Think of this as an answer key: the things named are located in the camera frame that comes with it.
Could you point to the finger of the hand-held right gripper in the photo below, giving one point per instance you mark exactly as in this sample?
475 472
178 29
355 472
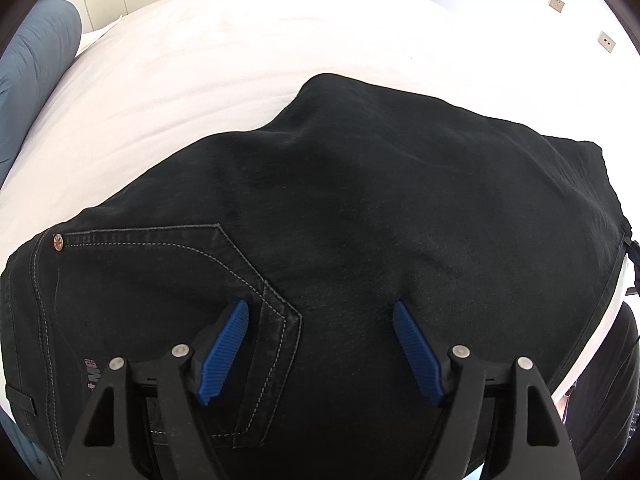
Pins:
634 252

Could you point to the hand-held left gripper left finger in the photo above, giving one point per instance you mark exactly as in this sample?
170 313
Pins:
225 350

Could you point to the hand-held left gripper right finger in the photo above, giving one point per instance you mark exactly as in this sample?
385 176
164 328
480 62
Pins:
417 355

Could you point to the black denim pants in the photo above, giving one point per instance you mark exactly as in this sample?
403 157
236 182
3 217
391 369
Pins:
375 200

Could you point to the person's dark clothed leg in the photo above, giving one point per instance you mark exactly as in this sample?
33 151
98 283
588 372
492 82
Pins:
607 385

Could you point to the white bed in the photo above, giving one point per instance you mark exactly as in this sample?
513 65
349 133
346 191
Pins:
200 60

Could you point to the blue pillow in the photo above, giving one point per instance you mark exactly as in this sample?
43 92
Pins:
35 70

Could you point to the white pillow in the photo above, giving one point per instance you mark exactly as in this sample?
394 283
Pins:
95 35

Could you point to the wall socket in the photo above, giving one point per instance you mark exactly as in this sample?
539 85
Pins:
607 41
556 4

